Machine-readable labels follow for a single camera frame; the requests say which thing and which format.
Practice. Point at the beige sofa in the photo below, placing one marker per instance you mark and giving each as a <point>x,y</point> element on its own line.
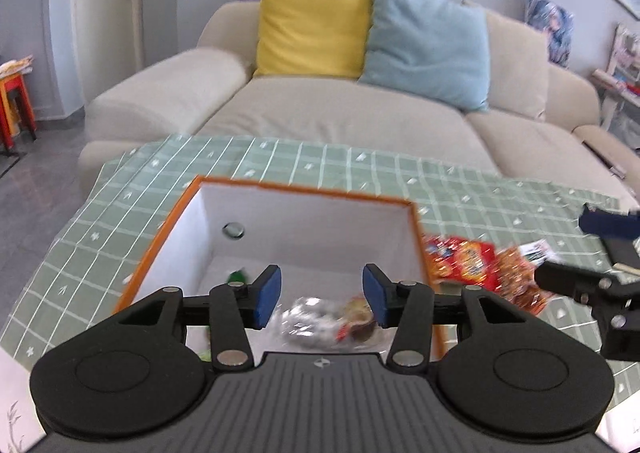
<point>310,108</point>

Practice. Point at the beige pillow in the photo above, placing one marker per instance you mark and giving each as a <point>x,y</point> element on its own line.
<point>515,63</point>

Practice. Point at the clear bag of white candies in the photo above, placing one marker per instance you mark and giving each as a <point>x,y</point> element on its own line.
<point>307,323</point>

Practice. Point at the green sausage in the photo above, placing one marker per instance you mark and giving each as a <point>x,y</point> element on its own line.
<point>237,277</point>

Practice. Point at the orange cardboard box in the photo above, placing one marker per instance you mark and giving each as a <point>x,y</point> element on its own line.
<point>300,213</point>

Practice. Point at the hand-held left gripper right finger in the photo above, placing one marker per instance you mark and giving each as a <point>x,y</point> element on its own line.
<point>377,295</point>

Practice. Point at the white study desk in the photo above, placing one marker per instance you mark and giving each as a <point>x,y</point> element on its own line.
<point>622,83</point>

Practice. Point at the red snack packet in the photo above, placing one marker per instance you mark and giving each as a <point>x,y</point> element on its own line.
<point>460,260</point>

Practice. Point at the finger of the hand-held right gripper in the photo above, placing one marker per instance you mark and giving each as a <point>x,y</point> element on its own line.
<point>565,280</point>
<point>607,222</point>

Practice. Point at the red stool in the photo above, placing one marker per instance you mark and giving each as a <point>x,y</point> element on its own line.
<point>17,108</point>

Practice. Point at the white door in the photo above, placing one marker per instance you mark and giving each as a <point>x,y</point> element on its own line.
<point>105,8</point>

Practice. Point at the green checkered tablecloth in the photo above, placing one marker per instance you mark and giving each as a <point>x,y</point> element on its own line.
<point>350,168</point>

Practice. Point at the orange peanut packet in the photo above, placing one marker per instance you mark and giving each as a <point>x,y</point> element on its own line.
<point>517,283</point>

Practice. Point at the light blue pillow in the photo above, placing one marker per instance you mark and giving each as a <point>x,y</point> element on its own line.
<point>425,48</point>

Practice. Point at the yellow pillow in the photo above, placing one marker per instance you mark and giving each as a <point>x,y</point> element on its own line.
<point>310,23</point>

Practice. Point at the blue figure poster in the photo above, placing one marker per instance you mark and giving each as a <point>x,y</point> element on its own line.
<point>550,28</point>

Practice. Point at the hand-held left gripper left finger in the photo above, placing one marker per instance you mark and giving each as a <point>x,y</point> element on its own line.
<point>267,295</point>

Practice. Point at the white and black snack packet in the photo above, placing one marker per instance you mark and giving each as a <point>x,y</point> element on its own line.
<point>537,252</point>

